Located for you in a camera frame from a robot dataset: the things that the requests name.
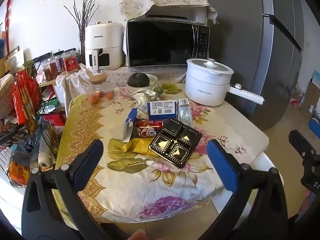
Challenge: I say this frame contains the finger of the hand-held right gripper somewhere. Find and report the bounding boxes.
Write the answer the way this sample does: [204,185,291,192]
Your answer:
[289,129,313,159]

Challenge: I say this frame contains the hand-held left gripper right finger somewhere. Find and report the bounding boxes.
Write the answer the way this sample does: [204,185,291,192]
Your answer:
[207,139,289,240]

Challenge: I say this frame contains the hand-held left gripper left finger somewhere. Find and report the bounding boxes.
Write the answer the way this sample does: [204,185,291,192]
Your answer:
[22,139,104,240]

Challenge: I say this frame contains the black plastic tray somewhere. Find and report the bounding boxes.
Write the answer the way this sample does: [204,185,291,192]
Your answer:
[148,117,202,168]

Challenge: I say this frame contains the yellow wrapper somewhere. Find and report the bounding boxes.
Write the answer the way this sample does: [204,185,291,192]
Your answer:
[122,137,160,155]

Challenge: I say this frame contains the blue and white carton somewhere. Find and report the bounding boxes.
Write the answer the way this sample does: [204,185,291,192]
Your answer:
[122,108,138,143]

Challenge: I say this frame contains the small clear packet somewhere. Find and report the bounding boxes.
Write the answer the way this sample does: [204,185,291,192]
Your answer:
[178,99,193,128]

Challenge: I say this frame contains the cartoon face snack packet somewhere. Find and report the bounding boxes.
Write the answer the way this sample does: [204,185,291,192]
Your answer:
[130,127,160,139]

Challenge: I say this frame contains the red drink can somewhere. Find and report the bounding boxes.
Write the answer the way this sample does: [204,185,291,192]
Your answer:
[136,120,164,130]

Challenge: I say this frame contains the blue medicine box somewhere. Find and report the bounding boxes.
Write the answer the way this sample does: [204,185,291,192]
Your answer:
[146,100,177,121]

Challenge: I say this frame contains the grey tissue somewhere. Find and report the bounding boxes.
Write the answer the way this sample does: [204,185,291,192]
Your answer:
[132,91,148,105]

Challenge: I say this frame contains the person's right forearm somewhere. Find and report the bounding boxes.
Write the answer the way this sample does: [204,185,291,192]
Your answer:
[297,189,320,219]

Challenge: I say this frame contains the person's left hand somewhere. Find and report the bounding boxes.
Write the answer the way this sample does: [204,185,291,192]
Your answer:
[126,229,148,240]

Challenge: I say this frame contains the white roll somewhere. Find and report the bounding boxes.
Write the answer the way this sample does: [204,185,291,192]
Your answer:
[38,137,56,168]

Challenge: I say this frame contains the cardboard box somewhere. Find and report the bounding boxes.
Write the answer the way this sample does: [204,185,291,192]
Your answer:
[297,70,320,120]

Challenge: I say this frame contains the red box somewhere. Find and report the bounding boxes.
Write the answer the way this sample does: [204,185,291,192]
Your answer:
[41,111,67,127]
[64,48,78,74]

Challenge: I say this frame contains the floral tablecloth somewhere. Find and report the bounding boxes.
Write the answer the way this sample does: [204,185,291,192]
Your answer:
[55,82,269,223]

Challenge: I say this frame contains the orange packet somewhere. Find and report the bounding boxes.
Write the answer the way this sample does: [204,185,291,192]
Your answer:
[7,160,32,186]

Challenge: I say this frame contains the clear bag of tomatoes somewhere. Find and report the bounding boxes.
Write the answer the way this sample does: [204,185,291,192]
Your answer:
[85,74,120,105]

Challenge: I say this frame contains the white electric pot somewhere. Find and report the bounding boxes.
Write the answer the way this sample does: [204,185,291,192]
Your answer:
[184,58,265,107]

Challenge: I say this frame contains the red packets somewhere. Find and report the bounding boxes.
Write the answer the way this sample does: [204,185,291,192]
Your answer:
[12,70,42,125]

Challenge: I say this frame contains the cherry print cloth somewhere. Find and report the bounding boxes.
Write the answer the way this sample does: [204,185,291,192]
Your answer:
[55,64,188,110]

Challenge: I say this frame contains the dark green pumpkin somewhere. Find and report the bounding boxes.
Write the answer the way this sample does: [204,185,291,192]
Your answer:
[127,72,150,88]

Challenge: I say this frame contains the glass pot lid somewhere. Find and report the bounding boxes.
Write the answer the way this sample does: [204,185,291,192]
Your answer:
[187,58,234,75]

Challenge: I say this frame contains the glass spice jar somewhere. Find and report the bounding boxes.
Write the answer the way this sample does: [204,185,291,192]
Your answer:
[41,55,57,80]
[54,51,66,75]

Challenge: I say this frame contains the beige woven basket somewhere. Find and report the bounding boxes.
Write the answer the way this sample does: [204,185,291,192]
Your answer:
[0,74,16,119]

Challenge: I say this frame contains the white deep bowl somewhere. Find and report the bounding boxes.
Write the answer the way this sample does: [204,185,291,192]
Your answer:
[126,74,159,92]

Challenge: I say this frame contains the white board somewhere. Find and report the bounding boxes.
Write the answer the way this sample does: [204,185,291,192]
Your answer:
[5,46,25,75]

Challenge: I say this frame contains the white air fryer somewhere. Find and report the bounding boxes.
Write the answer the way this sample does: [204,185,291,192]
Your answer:
[84,21,125,71]

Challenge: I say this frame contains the grey refrigerator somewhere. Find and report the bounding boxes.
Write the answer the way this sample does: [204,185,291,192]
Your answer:
[206,0,310,130]

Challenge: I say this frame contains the black microwave oven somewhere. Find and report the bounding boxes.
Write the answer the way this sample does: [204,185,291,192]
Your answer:
[124,17,210,68]

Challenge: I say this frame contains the dried twigs in vase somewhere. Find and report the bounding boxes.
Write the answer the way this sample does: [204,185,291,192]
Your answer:
[64,0,103,64]

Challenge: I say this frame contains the floral cloth cover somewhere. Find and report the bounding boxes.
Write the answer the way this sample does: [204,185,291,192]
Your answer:
[118,0,217,25]

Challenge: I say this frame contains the black wire rack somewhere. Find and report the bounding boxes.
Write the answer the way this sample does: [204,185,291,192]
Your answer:
[0,62,63,185]

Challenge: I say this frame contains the red wall decoration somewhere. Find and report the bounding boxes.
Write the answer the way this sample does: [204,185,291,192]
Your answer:
[0,0,15,60]

